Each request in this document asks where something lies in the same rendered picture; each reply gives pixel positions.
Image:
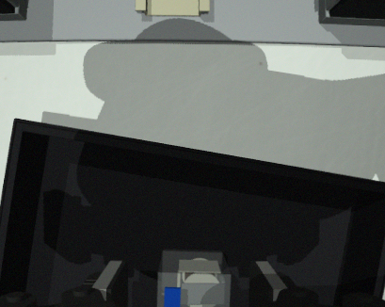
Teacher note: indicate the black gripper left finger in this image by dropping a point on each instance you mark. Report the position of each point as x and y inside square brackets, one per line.
[110, 290]

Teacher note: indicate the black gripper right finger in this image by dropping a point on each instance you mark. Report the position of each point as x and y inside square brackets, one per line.
[266, 285]

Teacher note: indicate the black parts tray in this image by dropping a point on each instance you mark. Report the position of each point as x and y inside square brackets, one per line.
[73, 199]

